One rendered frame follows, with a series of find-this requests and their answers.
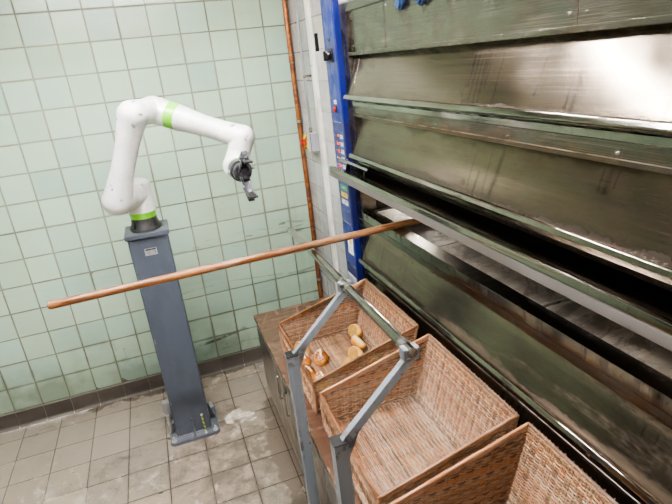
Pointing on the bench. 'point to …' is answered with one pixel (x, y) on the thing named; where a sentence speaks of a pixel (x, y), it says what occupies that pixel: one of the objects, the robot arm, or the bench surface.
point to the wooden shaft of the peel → (225, 264)
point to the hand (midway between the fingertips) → (251, 179)
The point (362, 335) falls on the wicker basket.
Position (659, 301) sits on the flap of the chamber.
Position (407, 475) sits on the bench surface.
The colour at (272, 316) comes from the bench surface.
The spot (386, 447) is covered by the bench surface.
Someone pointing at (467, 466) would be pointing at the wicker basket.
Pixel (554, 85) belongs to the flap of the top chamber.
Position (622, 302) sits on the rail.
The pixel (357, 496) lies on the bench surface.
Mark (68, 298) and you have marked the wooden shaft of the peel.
